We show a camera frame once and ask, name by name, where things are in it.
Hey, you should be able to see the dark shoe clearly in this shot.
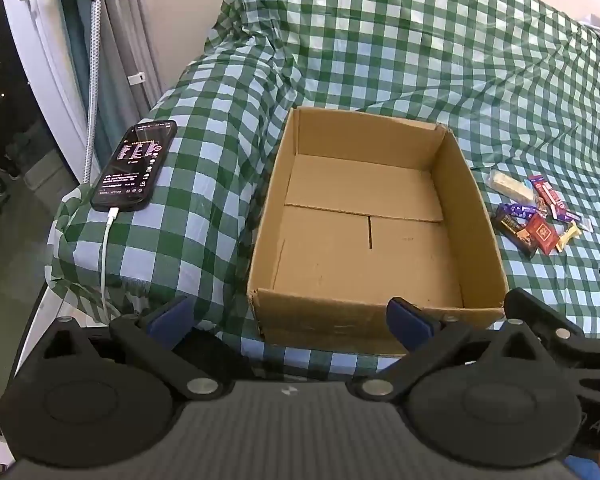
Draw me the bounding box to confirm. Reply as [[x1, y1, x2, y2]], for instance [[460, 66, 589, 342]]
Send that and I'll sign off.
[[0, 152, 23, 182]]

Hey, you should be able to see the pale nougat bar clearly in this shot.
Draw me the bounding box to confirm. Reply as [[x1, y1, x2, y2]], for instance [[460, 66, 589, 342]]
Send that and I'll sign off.
[[489, 171, 535, 197]]

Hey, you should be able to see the purple cookie packet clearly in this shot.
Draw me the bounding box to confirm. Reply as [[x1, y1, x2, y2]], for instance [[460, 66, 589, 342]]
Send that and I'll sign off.
[[497, 202, 541, 222]]

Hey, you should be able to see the braided grey hose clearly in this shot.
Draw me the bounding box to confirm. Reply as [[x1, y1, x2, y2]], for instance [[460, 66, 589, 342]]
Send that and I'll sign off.
[[81, 0, 104, 184]]

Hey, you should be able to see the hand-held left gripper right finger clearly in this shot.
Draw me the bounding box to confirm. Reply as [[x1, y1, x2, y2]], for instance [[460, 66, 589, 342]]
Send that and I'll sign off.
[[347, 297, 552, 402]]

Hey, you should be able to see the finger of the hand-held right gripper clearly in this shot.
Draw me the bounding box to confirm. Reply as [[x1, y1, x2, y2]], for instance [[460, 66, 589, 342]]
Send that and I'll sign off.
[[502, 287, 600, 361]]

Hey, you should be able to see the black smartphone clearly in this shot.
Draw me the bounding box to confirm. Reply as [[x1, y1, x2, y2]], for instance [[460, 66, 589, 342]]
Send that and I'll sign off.
[[90, 120, 177, 212]]

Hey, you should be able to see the cardboard box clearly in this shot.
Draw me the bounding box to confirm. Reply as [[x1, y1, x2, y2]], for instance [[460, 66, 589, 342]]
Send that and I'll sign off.
[[246, 106, 510, 356]]

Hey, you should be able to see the red square snack packet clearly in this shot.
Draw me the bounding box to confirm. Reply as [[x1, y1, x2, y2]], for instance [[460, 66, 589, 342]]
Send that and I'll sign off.
[[522, 212, 561, 256]]

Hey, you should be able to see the white charging cable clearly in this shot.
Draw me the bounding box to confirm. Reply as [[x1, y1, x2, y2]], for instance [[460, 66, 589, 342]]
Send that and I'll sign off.
[[100, 206, 119, 319]]

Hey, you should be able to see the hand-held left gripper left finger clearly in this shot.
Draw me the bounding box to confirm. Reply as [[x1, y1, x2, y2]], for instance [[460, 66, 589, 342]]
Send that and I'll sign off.
[[39, 295, 232, 402]]

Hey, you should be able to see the slim red snack packet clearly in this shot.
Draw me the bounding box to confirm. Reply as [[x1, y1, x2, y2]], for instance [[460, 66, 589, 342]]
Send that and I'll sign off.
[[529, 175, 567, 213]]

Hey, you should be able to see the dark chocolate packet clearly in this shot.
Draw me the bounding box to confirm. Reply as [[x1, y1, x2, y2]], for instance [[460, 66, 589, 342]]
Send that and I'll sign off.
[[495, 210, 538, 260]]

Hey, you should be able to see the small yellow candy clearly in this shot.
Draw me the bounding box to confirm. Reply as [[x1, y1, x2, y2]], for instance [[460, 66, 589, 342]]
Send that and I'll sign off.
[[555, 221, 582, 253]]

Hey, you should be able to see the green checkered blanket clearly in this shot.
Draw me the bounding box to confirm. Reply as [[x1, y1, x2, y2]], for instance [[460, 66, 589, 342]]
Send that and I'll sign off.
[[47, 0, 600, 382]]

